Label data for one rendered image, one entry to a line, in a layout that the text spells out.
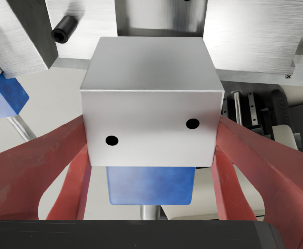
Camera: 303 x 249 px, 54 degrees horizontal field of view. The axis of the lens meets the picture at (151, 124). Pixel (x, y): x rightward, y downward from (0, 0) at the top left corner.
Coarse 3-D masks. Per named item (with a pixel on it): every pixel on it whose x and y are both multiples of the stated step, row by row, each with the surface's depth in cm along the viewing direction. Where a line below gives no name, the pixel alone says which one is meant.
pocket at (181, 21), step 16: (128, 0) 20; (144, 0) 20; (160, 0) 20; (176, 0) 19; (192, 0) 19; (128, 16) 21; (144, 16) 20; (160, 16) 20; (176, 16) 20; (192, 16) 20; (128, 32) 21; (144, 32) 21; (160, 32) 21; (176, 32) 21; (192, 32) 21
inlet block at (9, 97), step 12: (0, 72) 26; (0, 84) 27; (12, 84) 28; (0, 96) 27; (12, 96) 28; (24, 96) 29; (0, 108) 28; (12, 108) 28; (12, 120) 30; (24, 132) 31
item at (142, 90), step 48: (96, 48) 13; (144, 48) 13; (192, 48) 13; (96, 96) 10; (144, 96) 10; (192, 96) 10; (96, 144) 11; (144, 144) 11; (192, 144) 12; (144, 192) 15; (192, 192) 15
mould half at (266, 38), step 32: (64, 0) 18; (96, 0) 17; (224, 0) 16; (256, 0) 16; (288, 0) 16; (96, 32) 19; (224, 32) 18; (256, 32) 17; (288, 32) 17; (224, 64) 19; (256, 64) 19; (288, 64) 18
